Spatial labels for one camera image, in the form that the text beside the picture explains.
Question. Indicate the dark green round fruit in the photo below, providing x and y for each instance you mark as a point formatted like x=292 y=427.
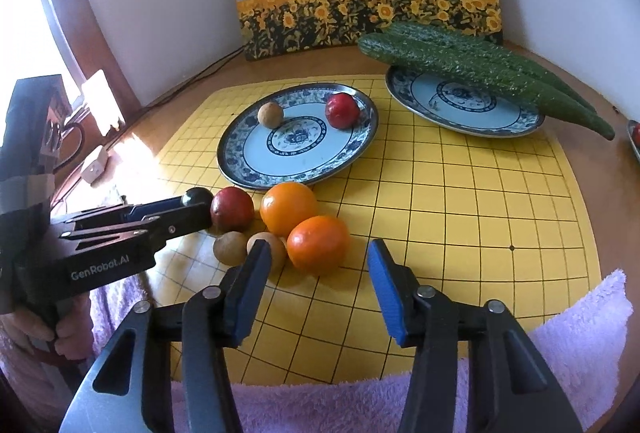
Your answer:
x=196 y=196

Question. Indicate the green cucumber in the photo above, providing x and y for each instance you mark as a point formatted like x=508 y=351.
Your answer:
x=480 y=73
x=440 y=35

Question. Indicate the bright red fruit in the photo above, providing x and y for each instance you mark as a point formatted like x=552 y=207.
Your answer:
x=636 y=133
x=342 y=111

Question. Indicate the brown wooden window frame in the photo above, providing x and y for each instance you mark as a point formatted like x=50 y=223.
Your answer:
x=95 y=38

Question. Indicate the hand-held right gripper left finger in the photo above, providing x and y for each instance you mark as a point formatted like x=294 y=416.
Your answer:
x=249 y=285

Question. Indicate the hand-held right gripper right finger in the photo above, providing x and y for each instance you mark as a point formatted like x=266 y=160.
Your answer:
x=388 y=285

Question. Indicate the yellow grid mat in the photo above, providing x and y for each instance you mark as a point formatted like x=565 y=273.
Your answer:
x=475 y=223

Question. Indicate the brown longan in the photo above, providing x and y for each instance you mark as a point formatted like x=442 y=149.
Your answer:
x=230 y=249
x=271 y=115
x=276 y=249

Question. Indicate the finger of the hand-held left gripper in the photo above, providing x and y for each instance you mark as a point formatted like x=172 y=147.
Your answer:
x=185 y=220
x=150 y=208

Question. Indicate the purple towel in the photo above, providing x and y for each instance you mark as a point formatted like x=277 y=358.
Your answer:
x=575 y=343

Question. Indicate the orange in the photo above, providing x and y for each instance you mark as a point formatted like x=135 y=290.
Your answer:
x=289 y=209
x=318 y=245

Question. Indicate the person's left hand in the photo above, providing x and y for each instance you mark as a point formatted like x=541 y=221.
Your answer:
x=72 y=333

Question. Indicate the red apple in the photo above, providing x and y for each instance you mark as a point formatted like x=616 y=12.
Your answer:
x=232 y=209

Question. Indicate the small white plug box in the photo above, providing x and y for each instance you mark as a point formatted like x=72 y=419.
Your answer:
x=95 y=165

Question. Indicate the blue patterned porcelain plate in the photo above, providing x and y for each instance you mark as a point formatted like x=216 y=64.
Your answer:
x=295 y=148
x=635 y=153
x=450 y=105

